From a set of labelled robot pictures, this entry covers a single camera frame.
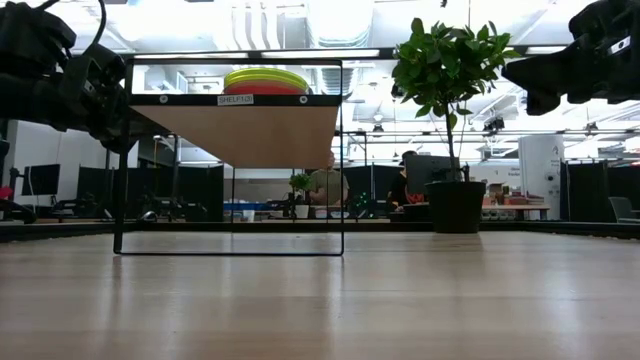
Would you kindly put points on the wooden shelf with black frame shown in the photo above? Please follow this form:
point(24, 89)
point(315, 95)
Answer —
point(240, 135)

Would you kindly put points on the black wall-side monitor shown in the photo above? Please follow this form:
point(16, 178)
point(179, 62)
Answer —
point(42, 179)

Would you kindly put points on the small wooden table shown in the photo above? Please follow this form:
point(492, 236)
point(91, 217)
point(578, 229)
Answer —
point(515, 206)

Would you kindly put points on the yellow bowl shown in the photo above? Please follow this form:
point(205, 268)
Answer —
point(265, 75)

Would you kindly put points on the white cup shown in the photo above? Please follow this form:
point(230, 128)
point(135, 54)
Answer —
point(248, 215)

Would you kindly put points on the blue box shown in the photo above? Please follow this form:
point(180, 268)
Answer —
point(245, 205)

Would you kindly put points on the black overhead frame beam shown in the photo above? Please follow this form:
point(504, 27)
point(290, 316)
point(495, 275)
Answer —
point(387, 52)

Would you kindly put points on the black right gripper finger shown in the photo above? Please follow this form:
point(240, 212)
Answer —
point(540, 102)
point(545, 75)

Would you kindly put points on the black partition screen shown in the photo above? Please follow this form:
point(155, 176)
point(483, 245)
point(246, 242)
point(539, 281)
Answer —
point(585, 190)
point(200, 190)

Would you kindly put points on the black plant pot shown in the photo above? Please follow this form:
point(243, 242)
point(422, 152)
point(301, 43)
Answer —
point(455, 207)

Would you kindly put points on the person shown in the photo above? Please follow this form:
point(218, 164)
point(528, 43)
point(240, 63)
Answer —
point(398, 192)
point(327, 185)

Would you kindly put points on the small plant in white pot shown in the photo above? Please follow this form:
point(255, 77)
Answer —
point(300, 181)

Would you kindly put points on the white shelf label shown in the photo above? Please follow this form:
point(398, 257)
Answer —
point(235, 99)

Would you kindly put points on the dark desk monitor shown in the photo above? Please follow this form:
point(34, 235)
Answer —
point(427, 172)

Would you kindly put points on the green leafy potted tree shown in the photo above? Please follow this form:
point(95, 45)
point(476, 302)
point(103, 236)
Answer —
point(445, 65)

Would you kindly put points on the orange bowl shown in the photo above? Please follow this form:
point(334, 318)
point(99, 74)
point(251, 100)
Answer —
point(262, 90)

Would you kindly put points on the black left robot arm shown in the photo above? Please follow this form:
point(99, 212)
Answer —
point(30, 40)

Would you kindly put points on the red flat object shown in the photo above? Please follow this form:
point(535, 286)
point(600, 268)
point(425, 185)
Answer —
point(5, 192)

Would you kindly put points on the grey office chair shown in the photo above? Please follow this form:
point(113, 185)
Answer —
point(622, 207)

